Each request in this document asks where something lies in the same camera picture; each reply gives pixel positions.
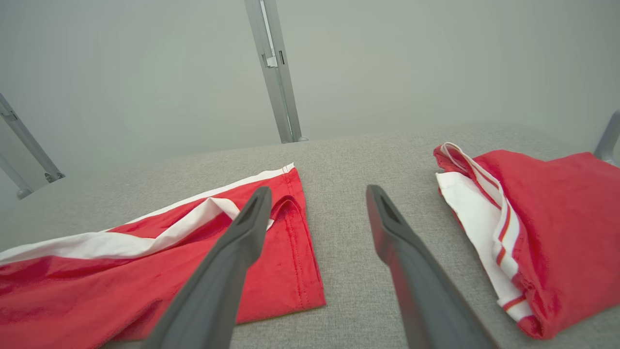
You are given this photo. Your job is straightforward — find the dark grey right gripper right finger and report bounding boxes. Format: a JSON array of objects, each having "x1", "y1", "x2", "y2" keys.
[{"x1": 365, "y1": 184, "x2": 500, "y2": 349}]

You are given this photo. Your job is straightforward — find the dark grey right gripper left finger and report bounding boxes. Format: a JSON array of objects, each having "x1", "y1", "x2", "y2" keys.
[{"x1": 140, "y1": 186, "x2": 274, "y2": 349}]

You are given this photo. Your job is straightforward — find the grey metal post white bracket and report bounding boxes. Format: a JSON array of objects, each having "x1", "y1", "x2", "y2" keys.
[{"x1": 244, "y1": 0, "x2": 310, "y2": 144}]

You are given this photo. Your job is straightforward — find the grey metal frame post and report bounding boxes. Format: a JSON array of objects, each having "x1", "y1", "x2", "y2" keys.
[
  {"x1": 0, "y1": 93, "x2": 66, "y2": 184},
  {"x1": 593, "y1": 111, "x2": 620, "y2": 167}
]

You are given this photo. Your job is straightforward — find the red basketball jersey white sleeves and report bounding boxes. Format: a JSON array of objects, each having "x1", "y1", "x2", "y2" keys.
[{"x1": 433, "y1": 142, "x2": 620, "y2": 340}]

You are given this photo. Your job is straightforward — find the red shorts white side stripe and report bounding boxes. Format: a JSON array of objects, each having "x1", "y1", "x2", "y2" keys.
[{"x1": 0, "y1": 163, "x2": 327, "y2": 349}]

